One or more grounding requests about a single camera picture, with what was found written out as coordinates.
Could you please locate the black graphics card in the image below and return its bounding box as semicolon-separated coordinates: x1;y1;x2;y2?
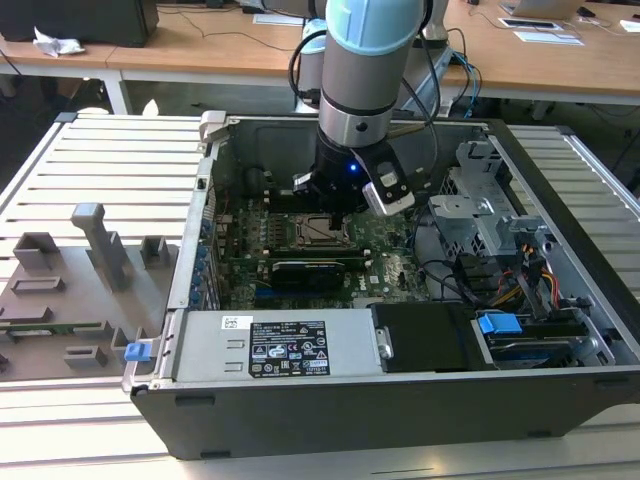
269;258;347;292

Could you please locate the black plastic shroud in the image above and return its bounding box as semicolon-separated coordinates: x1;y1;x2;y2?
370;301;482;375

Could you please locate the yellow red wire bundle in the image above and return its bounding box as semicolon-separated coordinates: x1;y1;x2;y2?
492;242;562;309

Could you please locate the green motherboard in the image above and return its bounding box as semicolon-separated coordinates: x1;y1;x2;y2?
212;192;432;311

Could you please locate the silver laptop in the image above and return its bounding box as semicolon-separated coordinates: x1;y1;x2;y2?
498;0;587;19

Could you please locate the crumpled white paper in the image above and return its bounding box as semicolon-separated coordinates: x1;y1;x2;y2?
31;26;87;58

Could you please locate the blue cable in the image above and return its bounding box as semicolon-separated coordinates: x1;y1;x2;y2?
451;48;484;114

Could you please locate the hard disk in blue carrier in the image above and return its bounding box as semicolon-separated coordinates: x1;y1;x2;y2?
472;310;581;370

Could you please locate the grey case release handle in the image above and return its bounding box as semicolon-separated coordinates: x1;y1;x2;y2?
198;110;232;147

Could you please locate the black open PC case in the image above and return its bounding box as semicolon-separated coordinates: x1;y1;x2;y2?
130;110;640;460

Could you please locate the metal drive cage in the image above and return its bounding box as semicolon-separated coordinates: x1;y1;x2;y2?
427;139;551;257

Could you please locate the green RAM stick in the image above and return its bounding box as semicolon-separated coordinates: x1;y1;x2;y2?
0;321;105;335

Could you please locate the black box on desk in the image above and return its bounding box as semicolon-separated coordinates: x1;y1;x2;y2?
0;0;161;49

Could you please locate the metal socket cover frame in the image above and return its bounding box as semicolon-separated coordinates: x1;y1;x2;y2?
294;212;354;250

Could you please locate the small square CPU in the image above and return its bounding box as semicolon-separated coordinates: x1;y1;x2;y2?
302;218;334;244

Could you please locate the pale blue teach pendant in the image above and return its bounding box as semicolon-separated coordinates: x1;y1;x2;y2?
399;47;454;117

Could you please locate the grey parts rack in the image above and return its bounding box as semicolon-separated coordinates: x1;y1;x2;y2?
0;201;182;382

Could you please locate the silver power supply unit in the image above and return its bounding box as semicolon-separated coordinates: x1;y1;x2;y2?
169;309;387;382

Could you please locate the black RAM slot bank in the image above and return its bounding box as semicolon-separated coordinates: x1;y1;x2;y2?
267;188;321;214
267;243;374;264

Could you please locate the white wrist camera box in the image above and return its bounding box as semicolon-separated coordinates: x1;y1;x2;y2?
349;147;417;217

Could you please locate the wooden desk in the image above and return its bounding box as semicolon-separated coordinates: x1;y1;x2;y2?
0;0;326;117
439;0;640;122

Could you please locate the blue plastic latch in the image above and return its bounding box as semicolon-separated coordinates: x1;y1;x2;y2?
124;341;152;365

